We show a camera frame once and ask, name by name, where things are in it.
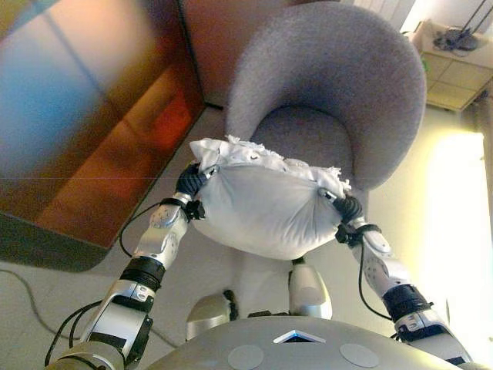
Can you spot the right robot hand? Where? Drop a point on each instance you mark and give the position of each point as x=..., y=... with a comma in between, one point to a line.
x=348, y=208

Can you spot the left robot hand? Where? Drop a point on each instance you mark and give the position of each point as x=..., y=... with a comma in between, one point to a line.
x=190, y=183

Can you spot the white fringed cushion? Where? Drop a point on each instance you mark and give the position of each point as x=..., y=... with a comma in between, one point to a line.
x=265, y=208

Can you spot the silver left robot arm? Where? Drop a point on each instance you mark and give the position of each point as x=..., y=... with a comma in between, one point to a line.
x=154, y=243

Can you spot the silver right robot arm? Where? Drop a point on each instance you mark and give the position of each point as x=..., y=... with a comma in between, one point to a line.
x=385, y=270

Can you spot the glossy dark wood table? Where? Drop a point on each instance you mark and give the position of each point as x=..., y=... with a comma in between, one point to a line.
x=96, y=115

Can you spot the grey fabric armchair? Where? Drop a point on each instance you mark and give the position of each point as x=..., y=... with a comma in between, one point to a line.
x=327, y=69

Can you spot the grey robot torso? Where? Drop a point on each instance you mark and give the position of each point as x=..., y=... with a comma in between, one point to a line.
x=308, y=347

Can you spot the beige nightstand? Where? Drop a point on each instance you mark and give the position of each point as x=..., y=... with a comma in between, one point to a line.
x=454, y=77

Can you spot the white radiator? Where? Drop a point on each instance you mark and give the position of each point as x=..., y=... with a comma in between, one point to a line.
x=381, y=11

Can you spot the black lamp base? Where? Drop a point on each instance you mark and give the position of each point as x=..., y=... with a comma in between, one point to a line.
x=458, y=36

